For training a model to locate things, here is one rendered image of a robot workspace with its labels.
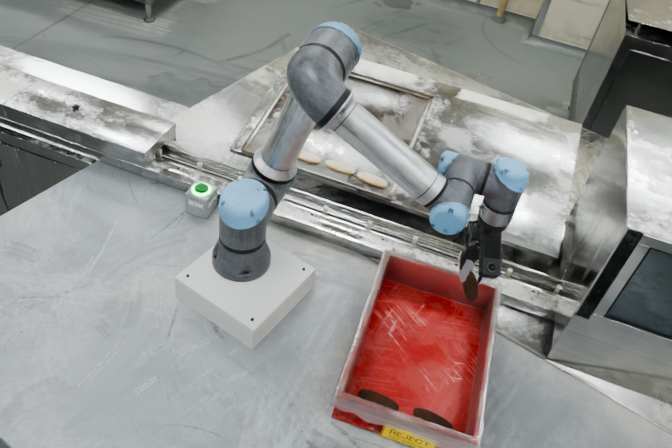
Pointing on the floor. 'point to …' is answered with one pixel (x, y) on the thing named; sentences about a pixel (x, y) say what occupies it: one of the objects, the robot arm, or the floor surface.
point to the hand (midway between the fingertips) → (471, 281)
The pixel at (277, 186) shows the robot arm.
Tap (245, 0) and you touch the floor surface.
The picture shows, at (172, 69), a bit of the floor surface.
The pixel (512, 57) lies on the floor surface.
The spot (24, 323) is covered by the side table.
